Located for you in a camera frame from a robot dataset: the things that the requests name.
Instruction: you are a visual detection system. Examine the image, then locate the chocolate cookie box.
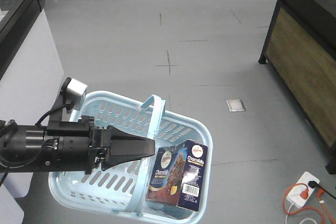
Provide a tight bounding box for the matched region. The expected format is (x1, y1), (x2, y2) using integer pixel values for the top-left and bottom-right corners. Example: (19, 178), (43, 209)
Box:
(146, 140), (208, 211)

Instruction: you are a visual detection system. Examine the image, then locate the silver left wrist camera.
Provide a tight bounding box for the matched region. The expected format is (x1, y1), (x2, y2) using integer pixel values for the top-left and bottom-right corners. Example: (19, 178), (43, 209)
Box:
(60, 77), (87, 114)

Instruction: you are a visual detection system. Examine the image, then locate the near white chest freezer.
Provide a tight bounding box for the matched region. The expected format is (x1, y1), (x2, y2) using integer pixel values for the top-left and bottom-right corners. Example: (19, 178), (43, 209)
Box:
(0, 0), (65, 198)

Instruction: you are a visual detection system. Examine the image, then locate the dark wooden display counter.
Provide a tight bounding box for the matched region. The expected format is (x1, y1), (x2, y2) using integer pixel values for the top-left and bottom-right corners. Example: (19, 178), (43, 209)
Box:
(258, 0), (335, 174)

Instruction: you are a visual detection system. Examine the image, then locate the steel floor socket plate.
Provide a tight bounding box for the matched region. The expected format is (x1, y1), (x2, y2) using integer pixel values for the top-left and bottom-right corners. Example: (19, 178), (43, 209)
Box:
(226, 99), (246, 112)

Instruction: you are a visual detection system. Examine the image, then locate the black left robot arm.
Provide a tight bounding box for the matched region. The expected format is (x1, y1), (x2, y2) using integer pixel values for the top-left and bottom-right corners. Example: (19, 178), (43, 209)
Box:
(1, 116), (155, 175)

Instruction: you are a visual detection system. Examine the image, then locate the orange extension cable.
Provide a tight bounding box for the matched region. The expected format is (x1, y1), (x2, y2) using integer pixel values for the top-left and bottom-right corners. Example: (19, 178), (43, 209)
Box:
(282, 183), (336, 224)

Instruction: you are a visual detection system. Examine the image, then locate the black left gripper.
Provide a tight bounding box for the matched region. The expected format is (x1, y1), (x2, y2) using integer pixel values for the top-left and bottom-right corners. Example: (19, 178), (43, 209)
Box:
(47, 116), (155, 174)

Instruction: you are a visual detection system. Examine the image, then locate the black power cable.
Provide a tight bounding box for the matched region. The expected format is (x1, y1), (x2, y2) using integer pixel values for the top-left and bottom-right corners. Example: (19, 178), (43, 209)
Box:
(308, 180), (336, 199)

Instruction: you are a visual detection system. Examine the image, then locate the white power strip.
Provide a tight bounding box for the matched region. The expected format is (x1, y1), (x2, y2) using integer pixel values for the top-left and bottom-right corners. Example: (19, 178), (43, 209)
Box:
(286, 172), (320, 209)

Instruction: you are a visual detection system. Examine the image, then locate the light blue plastic basket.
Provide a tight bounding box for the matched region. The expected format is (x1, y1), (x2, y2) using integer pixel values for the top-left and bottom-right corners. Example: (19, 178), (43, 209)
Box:
(48, 91), (213, 223)

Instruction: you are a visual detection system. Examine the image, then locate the white cable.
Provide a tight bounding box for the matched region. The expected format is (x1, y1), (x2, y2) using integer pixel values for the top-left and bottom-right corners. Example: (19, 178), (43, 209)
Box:
(285, 201), (320, 224)

